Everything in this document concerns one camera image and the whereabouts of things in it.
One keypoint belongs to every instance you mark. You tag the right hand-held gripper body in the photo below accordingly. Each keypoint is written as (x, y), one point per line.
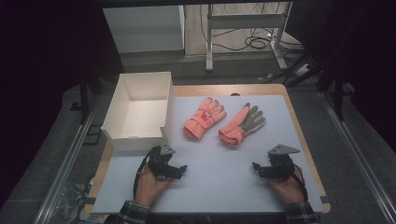
(280, 163)

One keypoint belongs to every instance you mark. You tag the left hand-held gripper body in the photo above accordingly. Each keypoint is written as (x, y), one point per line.
(159, 163)

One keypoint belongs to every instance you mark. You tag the pink glove with grey palm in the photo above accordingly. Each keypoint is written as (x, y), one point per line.
(241, 126)

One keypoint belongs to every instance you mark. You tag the white box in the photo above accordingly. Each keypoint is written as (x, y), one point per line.
(140, 115)

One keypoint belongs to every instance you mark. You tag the pink glove with printed back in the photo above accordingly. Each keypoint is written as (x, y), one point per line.
(204, 119)

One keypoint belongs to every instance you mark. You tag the person's left hand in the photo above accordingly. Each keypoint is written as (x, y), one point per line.
(149, 188)

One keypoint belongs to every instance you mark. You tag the person's right hand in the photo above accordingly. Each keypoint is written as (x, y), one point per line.
(289, 189)

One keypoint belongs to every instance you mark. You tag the black metal stand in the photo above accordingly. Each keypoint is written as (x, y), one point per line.
(84, 96)
(339, 99)

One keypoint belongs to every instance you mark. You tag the clear plastic bag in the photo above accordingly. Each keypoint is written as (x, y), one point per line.
(73, 202)

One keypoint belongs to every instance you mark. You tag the white power strip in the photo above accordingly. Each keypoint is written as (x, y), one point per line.
(302, 70)

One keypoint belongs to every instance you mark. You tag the white cabinet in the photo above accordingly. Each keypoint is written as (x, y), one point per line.
(146, 28)

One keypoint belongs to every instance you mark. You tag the aluminium floor rail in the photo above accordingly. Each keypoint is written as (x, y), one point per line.
(358, 155)
(67, 165)

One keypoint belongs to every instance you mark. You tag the grey metal desk frame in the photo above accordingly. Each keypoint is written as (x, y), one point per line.
(246, 21)

